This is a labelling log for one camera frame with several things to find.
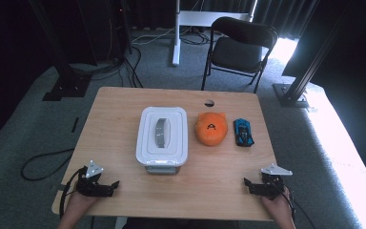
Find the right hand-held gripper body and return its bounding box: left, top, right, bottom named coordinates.
left=256, top=163, right=294, bottom=201

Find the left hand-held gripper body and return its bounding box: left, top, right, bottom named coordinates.
left=75, top=159, right=112, bottom=198

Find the blue toy car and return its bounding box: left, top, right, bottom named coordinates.
left=233, top=117, right=255, bottom=148

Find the white lidded storage box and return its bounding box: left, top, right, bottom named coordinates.
left=135, top=106, right=189, bottom=176

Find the person's left hand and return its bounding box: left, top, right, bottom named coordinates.
left=66, top=190, right=99, bottom=221

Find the person's right hand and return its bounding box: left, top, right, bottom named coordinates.
left=260, top=189, right=293, bottom=221

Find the black metal stand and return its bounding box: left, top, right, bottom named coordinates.
left=272, top=0, right=355, bottom=109
left=28, top=0, right=93, bottom=102

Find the black folding chair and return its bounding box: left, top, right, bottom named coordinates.
left=200, top=16, right=279, bottom=94

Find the dark equipment rack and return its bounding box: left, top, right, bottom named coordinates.
left=72, top=0, right=133, bottom=67

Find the left hand-held gripper cable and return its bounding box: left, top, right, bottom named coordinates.
left=58, top=167, right=88, bottom=219

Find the hand-held gripper cable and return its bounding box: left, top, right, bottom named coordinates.
left=58, top=167, right=88, bottom=219
left=281, top=185, right=316, bottom=229

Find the right hand-held gripper cable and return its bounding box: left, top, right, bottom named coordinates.
left=281, top=185, right=316, bottom=229

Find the black looped floor cable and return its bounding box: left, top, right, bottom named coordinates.
left=20, top=147, right=76, bottom=182

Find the bundle of black floor cables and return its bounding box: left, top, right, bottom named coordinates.
left=70, top=46, right=145, bottom=89

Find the white floor cable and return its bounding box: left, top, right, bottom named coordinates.
left=131, top=26, right=176, bottom=46

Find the white desk frame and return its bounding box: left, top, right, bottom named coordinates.
left=171, top=0, right=259, bottom=67

